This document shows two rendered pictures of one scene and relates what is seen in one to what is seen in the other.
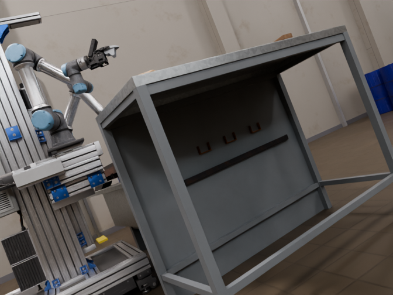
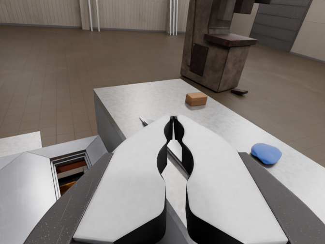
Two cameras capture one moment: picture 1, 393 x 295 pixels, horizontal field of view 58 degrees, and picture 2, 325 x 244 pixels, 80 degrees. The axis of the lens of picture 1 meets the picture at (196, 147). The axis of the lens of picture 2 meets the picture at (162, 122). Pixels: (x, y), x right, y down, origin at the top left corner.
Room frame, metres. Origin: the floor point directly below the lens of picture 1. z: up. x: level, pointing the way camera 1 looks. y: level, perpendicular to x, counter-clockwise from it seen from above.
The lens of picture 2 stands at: (2.11, 0.33, 1.52)
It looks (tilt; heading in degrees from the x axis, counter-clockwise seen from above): 32 degrees down; 266
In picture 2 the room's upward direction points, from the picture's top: 7 degrees clockwise
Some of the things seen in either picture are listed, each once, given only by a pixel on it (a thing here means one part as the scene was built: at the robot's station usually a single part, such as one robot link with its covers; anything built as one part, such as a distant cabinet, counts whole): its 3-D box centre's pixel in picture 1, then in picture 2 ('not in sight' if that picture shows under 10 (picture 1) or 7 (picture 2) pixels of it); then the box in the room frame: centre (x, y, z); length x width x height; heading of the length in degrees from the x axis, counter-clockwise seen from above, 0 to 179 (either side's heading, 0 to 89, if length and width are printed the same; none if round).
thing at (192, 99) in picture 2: (282, 42); (196, 99); (1.87, -0.63, 1.07); 0.10 x 0.06 x 0.05; 24
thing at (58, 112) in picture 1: (55, 121); not in sight; (2.24, 0.78, 1.20); 0.13 x 0.12 x 0.14; 178
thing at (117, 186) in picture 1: (113, 187); not in sight; (2.78, 0.73, 0.66); 1.30 x 0.20 x 0.03; 30
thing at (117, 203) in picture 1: (131, 205); not in sight; (2.82, 0.66, 0.47); 1.30 x 0.04 x 0.35; 30
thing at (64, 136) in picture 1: (62, 138); not in sight; (2.25, 0.78, 1.09); 0.15 x 0.15 x 0.10
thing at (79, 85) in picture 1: (79, 83); not in sight; (2.12, 0.52, 1.34); 0.11 x 0.08 x 0.11; 178
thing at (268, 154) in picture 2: not in sight; (265, 152); (1.67, -0.23, 1.06); 0.12 x 0.10 x 0.03; 45
